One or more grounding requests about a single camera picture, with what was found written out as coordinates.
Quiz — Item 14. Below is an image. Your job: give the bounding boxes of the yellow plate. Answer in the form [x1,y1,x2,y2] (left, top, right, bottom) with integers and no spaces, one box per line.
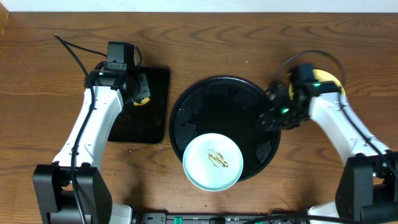
[288,68,346,100]

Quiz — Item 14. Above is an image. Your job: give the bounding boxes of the rectangular black tray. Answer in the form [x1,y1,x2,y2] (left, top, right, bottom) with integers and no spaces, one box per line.
[108,67,170,144]

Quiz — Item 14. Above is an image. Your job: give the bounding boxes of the round black tray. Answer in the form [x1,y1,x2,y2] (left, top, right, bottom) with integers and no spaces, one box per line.
[169,77,281,181]

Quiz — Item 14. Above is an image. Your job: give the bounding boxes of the black cable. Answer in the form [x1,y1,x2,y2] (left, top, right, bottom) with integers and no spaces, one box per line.
[273,49,398,181]
[54,33,144,224]

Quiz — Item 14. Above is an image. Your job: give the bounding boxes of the left black cable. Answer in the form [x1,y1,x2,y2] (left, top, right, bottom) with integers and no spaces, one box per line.
[54,33,144,224]

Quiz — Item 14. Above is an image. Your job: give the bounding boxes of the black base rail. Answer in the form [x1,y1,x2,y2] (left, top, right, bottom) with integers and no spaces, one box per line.
[131,210,360,224]

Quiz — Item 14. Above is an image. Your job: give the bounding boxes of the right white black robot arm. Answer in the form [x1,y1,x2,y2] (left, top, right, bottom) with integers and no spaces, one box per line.
[260,80,397,223]

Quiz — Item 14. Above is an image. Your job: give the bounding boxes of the light blue plate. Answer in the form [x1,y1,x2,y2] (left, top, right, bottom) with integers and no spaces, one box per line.
[182,133,244,192]

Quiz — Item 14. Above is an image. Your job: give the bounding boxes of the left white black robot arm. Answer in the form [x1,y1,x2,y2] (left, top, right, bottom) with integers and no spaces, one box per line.
[32,70,150,223]

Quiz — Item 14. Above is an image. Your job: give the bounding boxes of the right black cable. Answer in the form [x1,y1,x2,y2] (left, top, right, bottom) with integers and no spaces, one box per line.
[273,49,398,181]

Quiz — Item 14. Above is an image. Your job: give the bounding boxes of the yellow green scrub sponge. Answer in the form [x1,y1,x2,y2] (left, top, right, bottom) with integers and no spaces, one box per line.
[134,97,150,106]

